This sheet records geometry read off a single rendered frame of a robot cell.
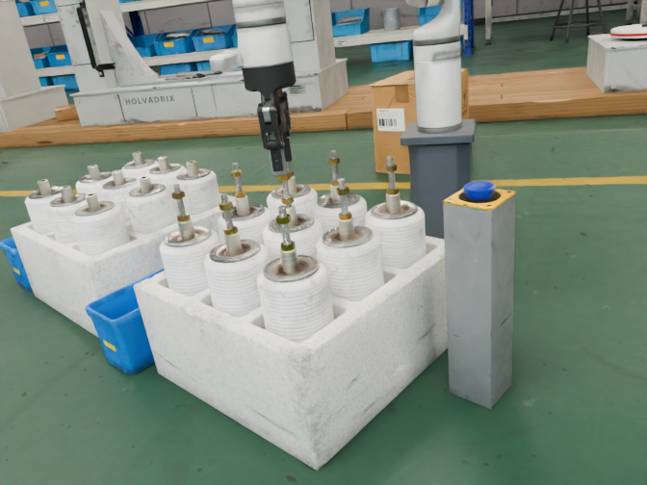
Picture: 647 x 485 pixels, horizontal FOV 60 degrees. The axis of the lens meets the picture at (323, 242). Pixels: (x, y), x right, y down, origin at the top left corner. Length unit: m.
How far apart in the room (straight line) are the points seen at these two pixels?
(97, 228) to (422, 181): 0.65
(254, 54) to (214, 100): 2.22
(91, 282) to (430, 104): 0.74
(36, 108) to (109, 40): 0.81
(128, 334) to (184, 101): 2.19
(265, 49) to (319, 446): 0.54
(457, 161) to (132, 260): 0.68
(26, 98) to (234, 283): 3.30
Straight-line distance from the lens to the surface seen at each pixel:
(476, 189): 0.74
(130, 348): 1.05
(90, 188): 1.40
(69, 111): 3.89
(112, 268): 1.14
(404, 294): 0.84
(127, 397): 1.03
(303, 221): 0.90
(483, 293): 0.78
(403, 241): 0.88
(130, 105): 3.28
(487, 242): 0.74
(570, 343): 1.04
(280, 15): 0.82
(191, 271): 0.89
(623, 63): 2.71
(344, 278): 0.80
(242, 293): 0.81
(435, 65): 1.16
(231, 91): 2.96
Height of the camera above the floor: 0.57
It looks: 23 degrees down
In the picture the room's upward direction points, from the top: 7 degrees counter-clockwise
